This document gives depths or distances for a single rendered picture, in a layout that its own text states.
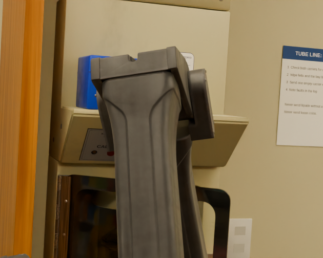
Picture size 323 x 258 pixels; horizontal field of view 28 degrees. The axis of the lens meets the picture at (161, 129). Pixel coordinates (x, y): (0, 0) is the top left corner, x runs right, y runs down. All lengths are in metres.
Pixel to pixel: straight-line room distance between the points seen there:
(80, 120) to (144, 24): 0.25
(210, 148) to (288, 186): 0.69
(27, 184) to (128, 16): 0.36
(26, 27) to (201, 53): 0.35
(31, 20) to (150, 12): 0.25
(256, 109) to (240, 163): 0.15
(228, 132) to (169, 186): 0.66
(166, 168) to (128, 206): 0.04
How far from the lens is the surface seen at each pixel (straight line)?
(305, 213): 1.89
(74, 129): 1.08
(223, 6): 1.27
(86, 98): 1.07
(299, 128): 1.84
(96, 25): 1.19
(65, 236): 1.18
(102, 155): 1.14
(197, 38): 1.24
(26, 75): 1.07
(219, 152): 1.20
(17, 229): 1.09
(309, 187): 1.88
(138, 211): 0.50
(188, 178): 0.66
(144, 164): 0.51
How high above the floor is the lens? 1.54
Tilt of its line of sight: 3 degrees down
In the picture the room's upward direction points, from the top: 3 degrees clockwise
